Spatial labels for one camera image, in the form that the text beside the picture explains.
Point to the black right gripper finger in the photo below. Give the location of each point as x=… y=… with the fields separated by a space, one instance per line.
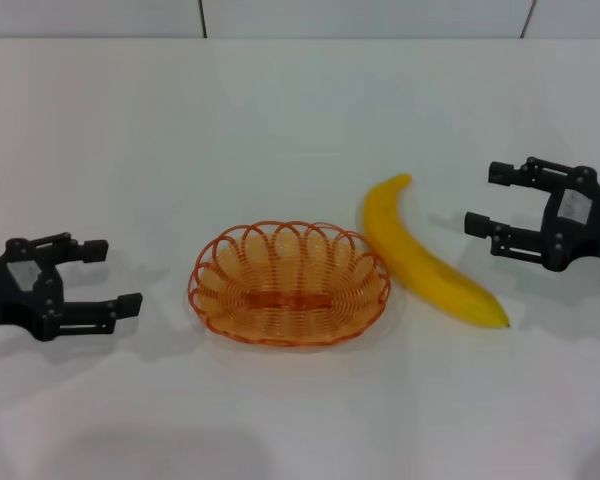
x=502 y=172
x=477 y=224

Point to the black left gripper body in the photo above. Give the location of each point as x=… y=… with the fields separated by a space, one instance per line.
x=5 y=300

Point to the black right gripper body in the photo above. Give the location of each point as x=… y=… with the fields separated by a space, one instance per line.
x=595 y=225

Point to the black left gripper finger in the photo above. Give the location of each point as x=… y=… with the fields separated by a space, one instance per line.
x=95 y=251
x=130 y=305

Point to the yellow plastic banana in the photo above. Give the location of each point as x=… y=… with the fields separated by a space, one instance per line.
x=410 y=250

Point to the orange woven plastic basket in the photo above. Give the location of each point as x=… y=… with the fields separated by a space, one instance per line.
x=280 y=300

